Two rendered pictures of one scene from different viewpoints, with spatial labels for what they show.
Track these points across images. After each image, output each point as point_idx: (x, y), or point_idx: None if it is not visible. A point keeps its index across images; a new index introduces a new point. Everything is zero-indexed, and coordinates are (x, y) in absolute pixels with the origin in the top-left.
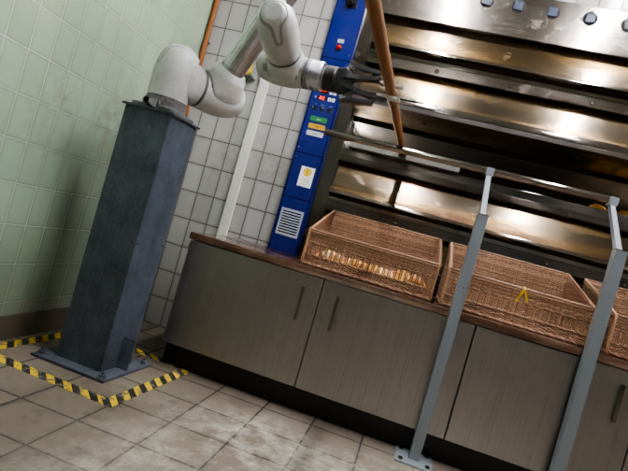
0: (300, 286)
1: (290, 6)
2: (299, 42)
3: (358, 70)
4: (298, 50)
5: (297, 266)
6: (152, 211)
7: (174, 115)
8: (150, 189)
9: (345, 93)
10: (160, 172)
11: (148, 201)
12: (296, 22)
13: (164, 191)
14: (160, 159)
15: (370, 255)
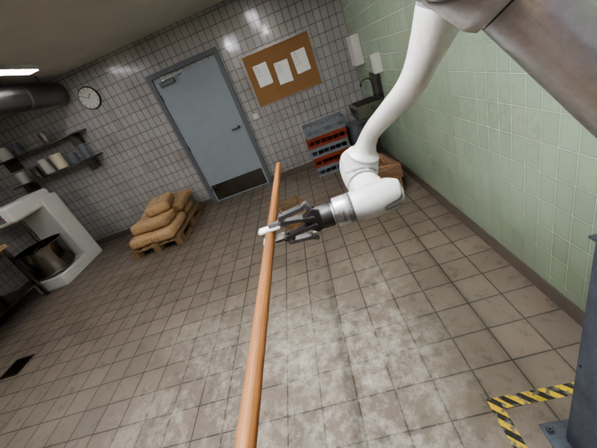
0: None
1: (501, 45)
2: (343, 179)
3: (299, 212)
4: (346, 186)
5: None
6: (596, 350)
7: (593, 240)
8: (584, 318)
9: (314, 230)
10: (595, 308)
11: (583, 329)
12: (340, 164)
13: None
14: (589, 290)
15: None
